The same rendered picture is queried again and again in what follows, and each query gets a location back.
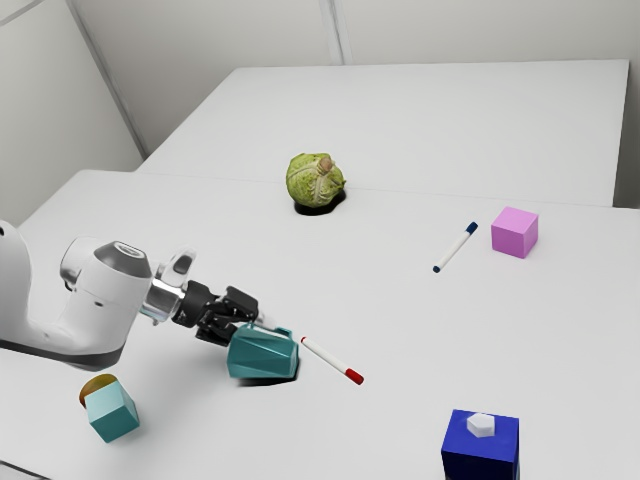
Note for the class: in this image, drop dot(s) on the white marker with blue cap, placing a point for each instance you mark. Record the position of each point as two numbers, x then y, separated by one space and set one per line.
454 248

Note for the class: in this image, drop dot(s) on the pink cube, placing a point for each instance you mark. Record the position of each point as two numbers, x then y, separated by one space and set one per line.
514 232

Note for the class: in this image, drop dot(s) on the blue carton with white cap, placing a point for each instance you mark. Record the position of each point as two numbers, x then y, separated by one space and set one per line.
480 450

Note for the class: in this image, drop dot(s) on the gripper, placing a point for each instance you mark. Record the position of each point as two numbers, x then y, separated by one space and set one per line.
197 305

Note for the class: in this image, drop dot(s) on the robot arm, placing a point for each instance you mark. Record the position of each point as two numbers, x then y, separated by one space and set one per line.
85 305

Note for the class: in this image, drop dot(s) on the teal faceted mug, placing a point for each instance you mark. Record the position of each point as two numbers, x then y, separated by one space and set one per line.
260 357

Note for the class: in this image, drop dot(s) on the orange brown round fruit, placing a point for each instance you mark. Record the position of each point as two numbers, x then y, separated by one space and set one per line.
94 385

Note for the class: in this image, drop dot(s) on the teal cube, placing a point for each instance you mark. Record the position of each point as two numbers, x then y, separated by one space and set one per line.
111 412

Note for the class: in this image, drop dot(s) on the green cabbage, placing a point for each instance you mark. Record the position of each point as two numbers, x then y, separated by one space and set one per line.
312 181

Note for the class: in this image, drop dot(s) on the white marker with red cap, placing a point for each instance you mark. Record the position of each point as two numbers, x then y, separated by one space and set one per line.
330 358

